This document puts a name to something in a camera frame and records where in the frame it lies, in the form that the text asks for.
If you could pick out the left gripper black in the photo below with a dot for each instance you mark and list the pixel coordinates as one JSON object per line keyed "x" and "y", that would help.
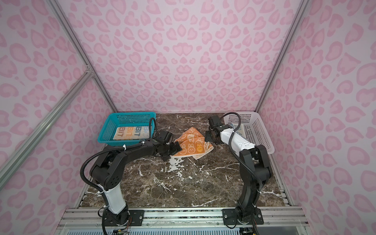
{"x": 175, "y": 151}

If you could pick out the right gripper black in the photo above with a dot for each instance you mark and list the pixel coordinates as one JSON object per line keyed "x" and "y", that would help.
{"x": 207, "y": 135}

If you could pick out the orange patterned towel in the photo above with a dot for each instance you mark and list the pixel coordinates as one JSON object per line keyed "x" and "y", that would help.
{"x": 193, "y": 144}

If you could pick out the rabbit striped towel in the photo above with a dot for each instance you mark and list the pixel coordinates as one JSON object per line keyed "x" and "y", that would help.
{"x": 131, "y": 133}

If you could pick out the teal plastic basket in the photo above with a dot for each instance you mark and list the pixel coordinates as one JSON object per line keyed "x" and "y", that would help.
{"x": 116, "y": 120}

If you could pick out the blue patterned towel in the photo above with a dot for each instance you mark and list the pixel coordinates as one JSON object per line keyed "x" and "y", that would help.
{"x": 241, "y": 131}

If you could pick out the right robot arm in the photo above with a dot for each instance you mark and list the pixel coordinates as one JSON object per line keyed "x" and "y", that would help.
{"x": 255, "y": 168}

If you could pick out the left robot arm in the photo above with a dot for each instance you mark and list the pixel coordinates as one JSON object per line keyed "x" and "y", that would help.
{"x": 107, "y": 171}

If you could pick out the white plastic basket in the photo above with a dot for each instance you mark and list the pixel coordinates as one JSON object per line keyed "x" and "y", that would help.
{"x": 255, "y": 131}

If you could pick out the left diagonal aluminium strut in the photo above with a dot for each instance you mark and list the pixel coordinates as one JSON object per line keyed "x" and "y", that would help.
{"x": 19, "y": 156}

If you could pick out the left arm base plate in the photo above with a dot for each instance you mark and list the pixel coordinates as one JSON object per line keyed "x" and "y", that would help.
{"x": 124, "y": 218}

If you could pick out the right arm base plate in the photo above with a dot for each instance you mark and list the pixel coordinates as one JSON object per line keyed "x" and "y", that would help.
{"x": 235, "y": 216}

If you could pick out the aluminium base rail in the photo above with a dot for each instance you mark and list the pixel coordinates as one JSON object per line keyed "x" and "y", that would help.
{"x": 187, "y": 221}

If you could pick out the left corner aluminium post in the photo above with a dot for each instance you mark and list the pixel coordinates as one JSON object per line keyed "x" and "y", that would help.
{"x": 77, "y": 45}

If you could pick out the corner aluminium post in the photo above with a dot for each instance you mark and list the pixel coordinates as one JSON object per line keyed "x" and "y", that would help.
{"x": 301, "y": 12}
{"x": 77, "y": 45}

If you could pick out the right corner aluminium post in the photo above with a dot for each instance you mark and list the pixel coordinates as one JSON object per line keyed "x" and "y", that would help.
{"x": 301, "y": 12}

